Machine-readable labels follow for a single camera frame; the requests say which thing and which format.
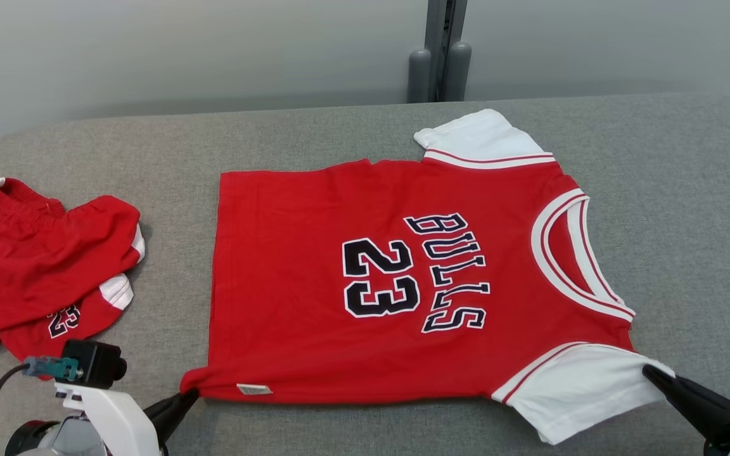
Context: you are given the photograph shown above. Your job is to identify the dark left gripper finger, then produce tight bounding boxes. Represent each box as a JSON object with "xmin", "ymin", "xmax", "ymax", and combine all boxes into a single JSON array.
[{"xmin": 143, "ymin": 388, "xmax": 200, "ymax": 448}]

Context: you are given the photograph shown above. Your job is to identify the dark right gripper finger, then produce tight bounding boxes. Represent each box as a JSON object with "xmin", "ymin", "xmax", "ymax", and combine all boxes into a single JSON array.
[{"xmin": 642, "ymin": 364, "xmax": 730, "ymax": 454}]

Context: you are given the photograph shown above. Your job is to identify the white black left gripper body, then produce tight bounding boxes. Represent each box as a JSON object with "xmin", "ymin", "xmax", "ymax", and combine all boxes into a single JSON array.
[{"xmin": 54, "ymin": 380, "xmax": 163, "ymax": 456}]

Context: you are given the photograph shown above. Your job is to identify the red white basketball shorts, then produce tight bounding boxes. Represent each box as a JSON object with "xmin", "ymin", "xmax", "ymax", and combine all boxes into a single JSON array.
[{"xmin": 0, "ymin": 177, "xmax": 146, "ymax": 365}]

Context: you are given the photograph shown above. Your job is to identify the red white basketball jersey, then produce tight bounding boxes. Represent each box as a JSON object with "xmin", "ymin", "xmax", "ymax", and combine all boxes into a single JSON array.
[{"xmin": 180, "ymin": 109, "xmax": 676, "ymax": 446}]

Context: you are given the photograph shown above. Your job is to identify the teal cable connector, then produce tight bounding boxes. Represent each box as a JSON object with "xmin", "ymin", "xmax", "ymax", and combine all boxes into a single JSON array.
[{"xmin": 22, "ymin": 356, "xmax": 82, "ymax": 381}]

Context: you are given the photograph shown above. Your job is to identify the grey cylinder post foot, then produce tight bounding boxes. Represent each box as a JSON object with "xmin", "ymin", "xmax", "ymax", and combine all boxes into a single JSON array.
[
  {"xmin": 408, "ymin": 49, "xmax": 433, "ymax": 104},
  {"xmin": 445, "ymin": 42, "xmax": 472, "ymax": 102}
]

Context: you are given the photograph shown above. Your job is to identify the grey metal partition post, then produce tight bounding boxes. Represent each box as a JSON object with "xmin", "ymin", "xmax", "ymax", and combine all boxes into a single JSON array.
[{"xmin": 424, "ymin": 0, "xmax": 468, "ymax": 102}]

